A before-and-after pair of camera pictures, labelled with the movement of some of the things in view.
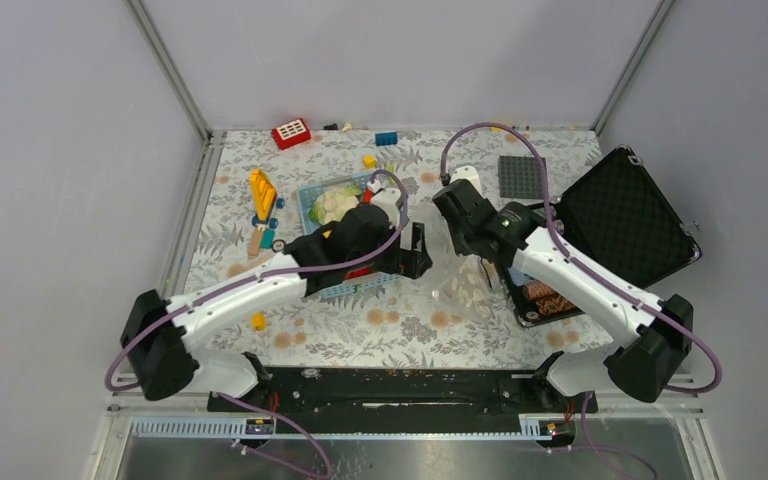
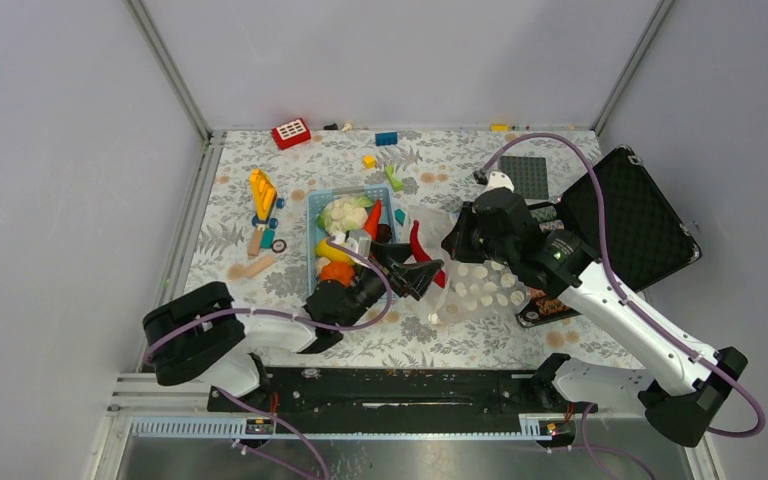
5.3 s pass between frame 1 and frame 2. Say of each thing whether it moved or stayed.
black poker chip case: stayed
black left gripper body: moved
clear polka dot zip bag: moved
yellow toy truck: stayed
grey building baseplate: stayed
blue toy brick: stayed
